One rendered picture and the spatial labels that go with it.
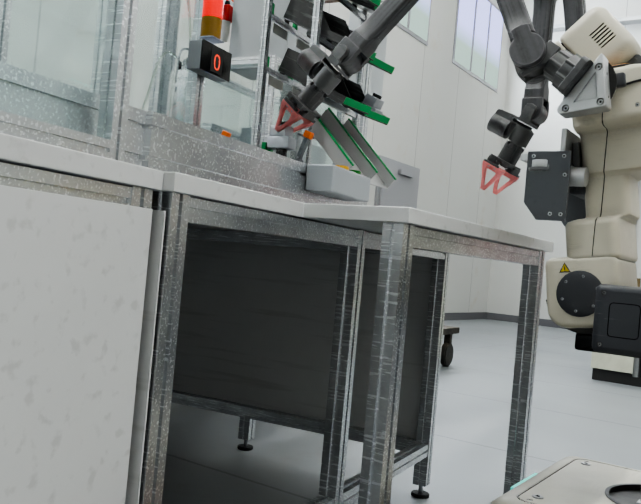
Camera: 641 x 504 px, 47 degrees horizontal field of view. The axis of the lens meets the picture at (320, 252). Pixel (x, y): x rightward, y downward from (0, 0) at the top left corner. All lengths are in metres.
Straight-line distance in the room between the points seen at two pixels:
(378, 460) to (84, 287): 0.67
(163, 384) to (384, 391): 0.43
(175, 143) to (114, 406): 0.44
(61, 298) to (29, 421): 0.16
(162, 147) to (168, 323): 0.29
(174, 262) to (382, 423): 0.51
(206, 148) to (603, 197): 0.92
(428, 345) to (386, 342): 1.07
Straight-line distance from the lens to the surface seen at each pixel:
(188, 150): 1.29
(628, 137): 1.79
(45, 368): 1.01
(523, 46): 1.70
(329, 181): 1.62
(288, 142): 1.89
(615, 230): 1.74
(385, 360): 1.39
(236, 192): 1.27
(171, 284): 1.16
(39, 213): 0.98
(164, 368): 1.18
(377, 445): 1.42
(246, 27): 3.39
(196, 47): 1.81
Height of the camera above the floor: 0.74
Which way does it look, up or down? 1 degrees up
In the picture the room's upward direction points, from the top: 5 degrees clockwise
